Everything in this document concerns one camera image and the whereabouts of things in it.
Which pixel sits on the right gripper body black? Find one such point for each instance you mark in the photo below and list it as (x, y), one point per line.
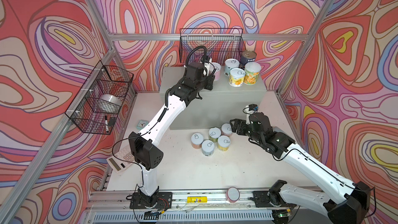
(245, 129)

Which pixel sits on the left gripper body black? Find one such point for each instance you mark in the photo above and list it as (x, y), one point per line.
(205, 83)

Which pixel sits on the white can pink label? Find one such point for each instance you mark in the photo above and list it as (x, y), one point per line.
(217, 70)

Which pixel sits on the light blue spotted can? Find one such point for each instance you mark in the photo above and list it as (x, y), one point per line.
(229, 65)

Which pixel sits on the white can yellow orange label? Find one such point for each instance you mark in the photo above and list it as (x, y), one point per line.
(236, 77)

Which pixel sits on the white can teal label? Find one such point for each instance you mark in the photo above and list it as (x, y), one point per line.
(208, 148)

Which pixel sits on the yellow peach can plastic lid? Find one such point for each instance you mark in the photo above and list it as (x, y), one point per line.
(252, 70)

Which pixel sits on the dark blue tomato can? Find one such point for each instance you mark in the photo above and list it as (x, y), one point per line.
(246, 57)

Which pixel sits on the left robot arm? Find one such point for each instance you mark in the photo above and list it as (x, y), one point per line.
(144, 144)

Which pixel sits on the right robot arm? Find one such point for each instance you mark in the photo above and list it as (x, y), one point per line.
(340, 199)

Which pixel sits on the grey green stapler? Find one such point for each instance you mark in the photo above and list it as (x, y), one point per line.
(279, 129)

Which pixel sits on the white can red label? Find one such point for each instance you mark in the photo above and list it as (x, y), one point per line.
(226, 129)

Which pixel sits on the grey metal cabinet box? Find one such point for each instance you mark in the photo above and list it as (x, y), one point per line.
(220, 105)

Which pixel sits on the white can green label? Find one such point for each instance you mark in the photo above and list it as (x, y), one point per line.
(214, 133)

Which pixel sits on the mint green small clock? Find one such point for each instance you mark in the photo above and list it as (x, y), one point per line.
(141, 124)

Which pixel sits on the pink tape roll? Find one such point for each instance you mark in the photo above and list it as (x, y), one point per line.
(232, 194)

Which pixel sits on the silver tape roll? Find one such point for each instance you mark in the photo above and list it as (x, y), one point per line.
(110, 104)

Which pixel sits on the black marker pen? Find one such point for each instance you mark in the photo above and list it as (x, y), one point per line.
(106, 124)

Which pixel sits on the white pink calculator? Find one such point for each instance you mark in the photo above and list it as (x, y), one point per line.
(121, 161)

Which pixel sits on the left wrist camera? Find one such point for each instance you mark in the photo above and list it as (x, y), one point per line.
(208, 66)

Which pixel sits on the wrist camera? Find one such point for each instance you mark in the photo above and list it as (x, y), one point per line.
(252, 108)
(208, 66)

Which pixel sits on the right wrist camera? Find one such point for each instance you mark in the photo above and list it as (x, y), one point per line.
(252, 108)

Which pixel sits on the back black wire basket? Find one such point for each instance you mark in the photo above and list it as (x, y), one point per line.
(221, 43)

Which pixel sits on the black wire basket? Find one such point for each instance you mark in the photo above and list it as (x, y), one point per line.
(221, 43)
(104, 79)

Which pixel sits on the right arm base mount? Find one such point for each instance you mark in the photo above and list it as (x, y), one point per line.
(267, 199)

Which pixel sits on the left black wire basket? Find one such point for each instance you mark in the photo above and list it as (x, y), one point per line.
(104, 79)

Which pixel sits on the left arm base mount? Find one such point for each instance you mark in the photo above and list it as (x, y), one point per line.
(159, 200)

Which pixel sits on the aluminium front rail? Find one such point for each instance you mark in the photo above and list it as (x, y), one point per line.
(186, 204)

